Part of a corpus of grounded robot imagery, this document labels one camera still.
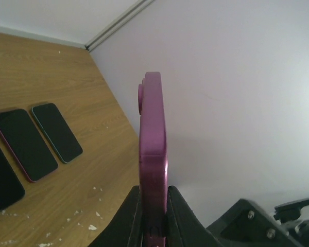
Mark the right aluminium corner post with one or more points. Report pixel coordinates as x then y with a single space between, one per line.
117 24

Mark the black smartphone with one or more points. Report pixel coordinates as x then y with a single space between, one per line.
11 189

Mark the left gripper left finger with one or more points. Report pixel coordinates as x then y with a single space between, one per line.
124 230

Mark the black phone face down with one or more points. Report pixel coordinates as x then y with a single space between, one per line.
153 162

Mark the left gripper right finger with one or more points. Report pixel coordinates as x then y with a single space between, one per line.
183 227

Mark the white debris pile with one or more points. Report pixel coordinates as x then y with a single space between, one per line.
66 217

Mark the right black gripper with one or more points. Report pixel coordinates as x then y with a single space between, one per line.
247 224

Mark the phone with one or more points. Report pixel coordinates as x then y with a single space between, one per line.
57 132
26 144

